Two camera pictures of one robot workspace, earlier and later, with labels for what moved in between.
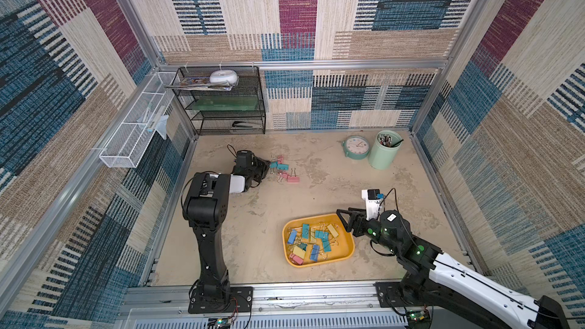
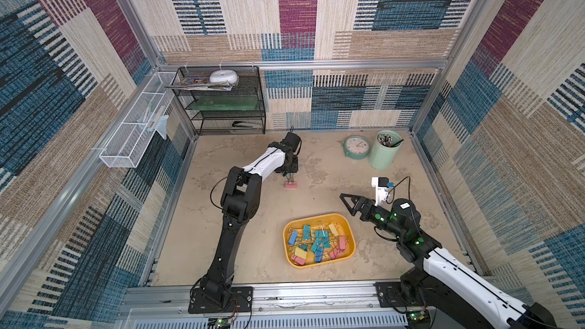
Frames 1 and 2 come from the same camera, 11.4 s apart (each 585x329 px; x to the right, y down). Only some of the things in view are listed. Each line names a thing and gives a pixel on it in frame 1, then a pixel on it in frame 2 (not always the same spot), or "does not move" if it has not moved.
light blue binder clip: [292, 237] does not move
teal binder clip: [305, 231] does not move
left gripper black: [262, 165] -> [295, 169]
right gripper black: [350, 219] -> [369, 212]
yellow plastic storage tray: [317, 240] does not move
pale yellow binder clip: [298, 251] does not move
